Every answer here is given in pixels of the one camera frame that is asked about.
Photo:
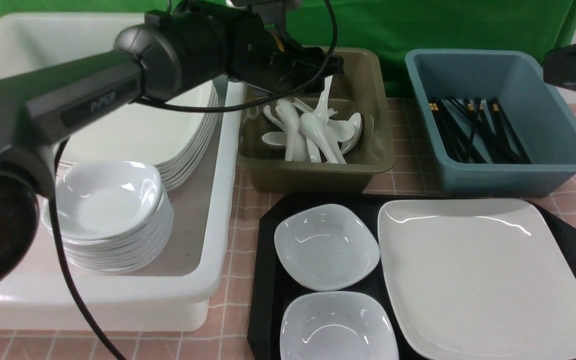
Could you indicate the stack of white small bowls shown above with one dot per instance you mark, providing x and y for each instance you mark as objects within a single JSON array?
[{"x": 115, "y": 216}]

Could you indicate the stack of white square plates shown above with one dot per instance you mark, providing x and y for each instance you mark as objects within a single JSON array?
[{"x": 173, "y": 142}]

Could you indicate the white ceramic soup spoon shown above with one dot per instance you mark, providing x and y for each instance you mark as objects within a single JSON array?
[{"x": 322, "y": 108}]

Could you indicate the pile of white soup spoons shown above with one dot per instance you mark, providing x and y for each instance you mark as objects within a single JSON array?
[{"x": 306, "y": 134}]

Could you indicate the blue plastic bin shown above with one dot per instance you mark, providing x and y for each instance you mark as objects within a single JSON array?
[{"x": 539, "y": 114}]

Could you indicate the olive green plastic bin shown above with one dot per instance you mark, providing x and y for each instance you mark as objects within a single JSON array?
[{"x": 360, "y": 89}]

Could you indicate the large white plastic bin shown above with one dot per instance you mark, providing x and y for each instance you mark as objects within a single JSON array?
[{"x": 172, "y": 294}]

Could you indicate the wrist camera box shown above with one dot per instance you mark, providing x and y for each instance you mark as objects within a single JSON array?
[{"x": 271, "y": 11}]

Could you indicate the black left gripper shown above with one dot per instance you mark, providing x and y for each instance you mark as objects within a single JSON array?
[{"x": 268, "y": 60}]

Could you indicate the green backdrop cloth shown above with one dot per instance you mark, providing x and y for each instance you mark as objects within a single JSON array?
[{"x": 391, "y": 28}]

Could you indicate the large white square plate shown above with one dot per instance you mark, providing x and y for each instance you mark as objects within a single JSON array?
[{"x": 477, "y": 279}]

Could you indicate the bundle of black chopsticks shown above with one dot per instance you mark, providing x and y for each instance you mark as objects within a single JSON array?
[{"x": 477, "y": 131}]

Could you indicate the white bowl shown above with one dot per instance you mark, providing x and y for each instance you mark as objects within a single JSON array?
[
  {"x": 326, "y": 248},
  {"x": 336, "y": 325}
]

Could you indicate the black plastic serving tray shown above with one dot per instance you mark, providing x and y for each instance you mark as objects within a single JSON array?
[{"x": 273, "y": 289}]

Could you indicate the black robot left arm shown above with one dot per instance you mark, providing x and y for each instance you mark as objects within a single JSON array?
[{"x": 195, "y": 57}]

